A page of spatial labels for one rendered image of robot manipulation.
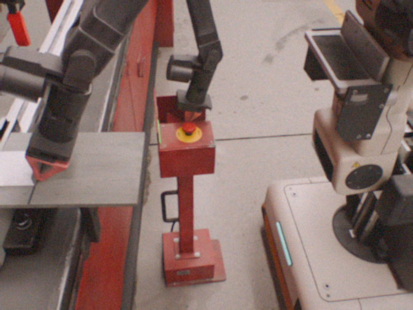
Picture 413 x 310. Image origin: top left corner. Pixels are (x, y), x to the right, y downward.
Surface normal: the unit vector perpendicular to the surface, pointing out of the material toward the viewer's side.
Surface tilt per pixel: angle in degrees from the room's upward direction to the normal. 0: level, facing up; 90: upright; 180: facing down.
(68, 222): 0
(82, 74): 84
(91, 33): 82
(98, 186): 0
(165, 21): 90
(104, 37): 86
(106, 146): 0
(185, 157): 90
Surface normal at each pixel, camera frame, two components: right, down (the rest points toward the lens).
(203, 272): 0.16, 0.69
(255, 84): 0.02, -0.71
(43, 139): 0.47, -0.65
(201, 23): 0.13, 0.52
